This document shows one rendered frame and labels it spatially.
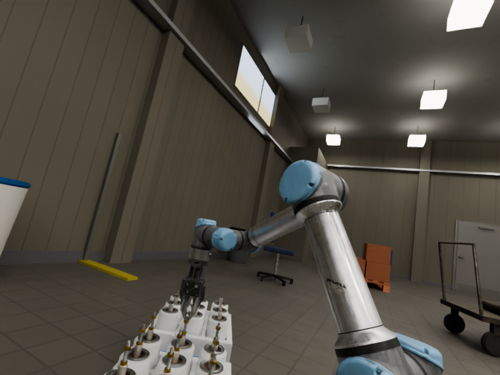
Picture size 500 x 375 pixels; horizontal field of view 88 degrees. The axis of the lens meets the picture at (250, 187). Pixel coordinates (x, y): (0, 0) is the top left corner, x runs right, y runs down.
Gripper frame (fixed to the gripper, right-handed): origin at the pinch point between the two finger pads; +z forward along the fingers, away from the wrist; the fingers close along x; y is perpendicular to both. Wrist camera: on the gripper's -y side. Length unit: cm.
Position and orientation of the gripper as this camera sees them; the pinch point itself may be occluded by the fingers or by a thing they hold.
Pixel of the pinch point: (187, 315)
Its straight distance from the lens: 107.8
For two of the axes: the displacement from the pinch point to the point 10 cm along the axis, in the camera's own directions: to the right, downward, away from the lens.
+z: -1.8, 9.7, -1.6
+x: 9.8, 1.8, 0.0
